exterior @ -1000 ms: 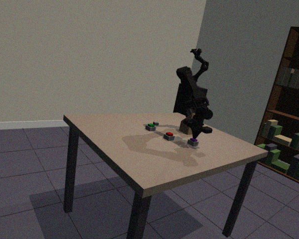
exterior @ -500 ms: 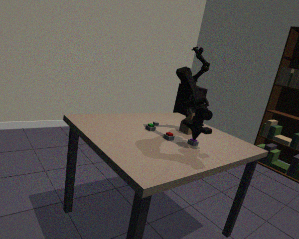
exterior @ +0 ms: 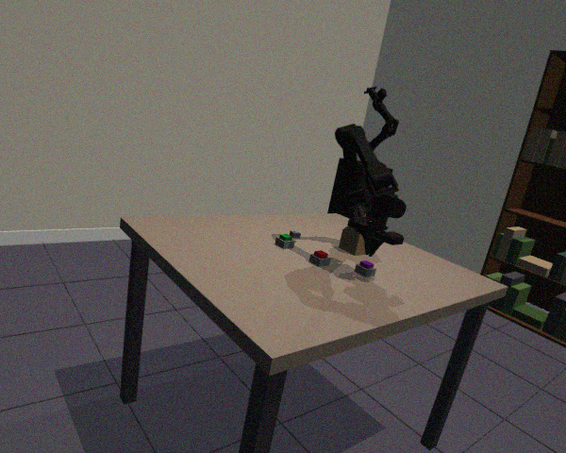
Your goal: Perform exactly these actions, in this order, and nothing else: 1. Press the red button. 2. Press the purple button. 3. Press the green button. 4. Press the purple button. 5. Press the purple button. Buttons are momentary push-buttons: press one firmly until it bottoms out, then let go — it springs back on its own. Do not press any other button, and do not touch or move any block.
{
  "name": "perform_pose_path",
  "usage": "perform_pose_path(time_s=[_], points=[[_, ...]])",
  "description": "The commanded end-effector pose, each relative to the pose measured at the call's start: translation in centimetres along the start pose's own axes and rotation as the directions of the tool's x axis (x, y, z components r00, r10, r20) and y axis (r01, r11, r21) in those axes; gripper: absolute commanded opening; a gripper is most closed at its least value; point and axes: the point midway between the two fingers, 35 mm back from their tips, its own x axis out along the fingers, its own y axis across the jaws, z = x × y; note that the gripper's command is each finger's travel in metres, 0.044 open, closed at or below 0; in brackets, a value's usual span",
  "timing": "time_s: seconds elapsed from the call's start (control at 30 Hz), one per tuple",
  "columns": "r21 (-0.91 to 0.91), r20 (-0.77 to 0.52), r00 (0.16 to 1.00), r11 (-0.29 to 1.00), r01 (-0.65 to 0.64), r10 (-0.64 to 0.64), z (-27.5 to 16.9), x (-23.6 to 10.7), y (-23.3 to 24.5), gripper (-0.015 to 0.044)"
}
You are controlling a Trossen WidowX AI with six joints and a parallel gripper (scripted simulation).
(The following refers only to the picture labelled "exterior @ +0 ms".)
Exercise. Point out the purple button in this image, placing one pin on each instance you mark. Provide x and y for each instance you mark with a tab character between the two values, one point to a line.
366	269

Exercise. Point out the green button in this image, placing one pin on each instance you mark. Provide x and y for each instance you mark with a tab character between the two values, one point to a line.
284	241

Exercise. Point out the red button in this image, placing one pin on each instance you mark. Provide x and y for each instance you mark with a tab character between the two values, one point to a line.
319	258

